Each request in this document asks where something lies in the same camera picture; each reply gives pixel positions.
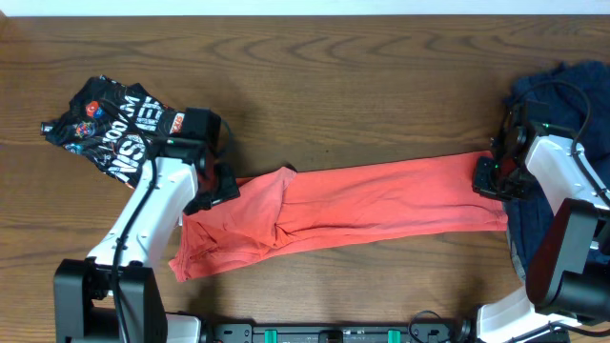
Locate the black printed folded jersey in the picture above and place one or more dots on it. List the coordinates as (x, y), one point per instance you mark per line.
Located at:
(112, 125)

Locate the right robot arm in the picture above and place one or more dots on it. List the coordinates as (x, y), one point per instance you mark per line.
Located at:
(563, 292)

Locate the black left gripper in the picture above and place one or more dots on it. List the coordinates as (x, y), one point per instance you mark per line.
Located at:
(217, 189)

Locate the orange red soccer t-shirt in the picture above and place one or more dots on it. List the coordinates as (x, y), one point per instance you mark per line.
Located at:
(286, 211)

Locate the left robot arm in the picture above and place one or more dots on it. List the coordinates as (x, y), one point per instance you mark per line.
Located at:
(112, 294)

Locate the navy blue garment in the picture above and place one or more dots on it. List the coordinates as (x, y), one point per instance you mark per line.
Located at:
(564, 167)

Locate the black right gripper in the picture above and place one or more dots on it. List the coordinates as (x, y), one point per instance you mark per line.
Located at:
(482, 184)

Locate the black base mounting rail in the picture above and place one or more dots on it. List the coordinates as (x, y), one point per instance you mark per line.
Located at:
(425, 327)

